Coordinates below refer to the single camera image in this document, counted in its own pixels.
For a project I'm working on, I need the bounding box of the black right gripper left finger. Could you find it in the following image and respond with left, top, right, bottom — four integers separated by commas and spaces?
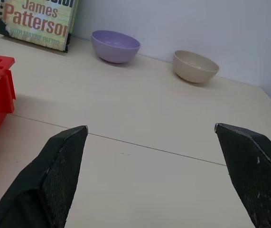
0, 125, 89, 228

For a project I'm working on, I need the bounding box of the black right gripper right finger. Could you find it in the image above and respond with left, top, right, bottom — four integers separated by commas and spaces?
214, 123, 271, 228

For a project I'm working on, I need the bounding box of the beige plastic bowl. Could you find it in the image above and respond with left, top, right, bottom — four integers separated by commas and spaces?
172, 50, 220, 84

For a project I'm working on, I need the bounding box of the purple plastic bowl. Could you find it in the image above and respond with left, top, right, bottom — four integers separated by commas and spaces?
91, 29, 141, 64

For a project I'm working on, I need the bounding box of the James Patterson paperback book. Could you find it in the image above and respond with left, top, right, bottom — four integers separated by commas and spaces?
0, 0, 80, 53

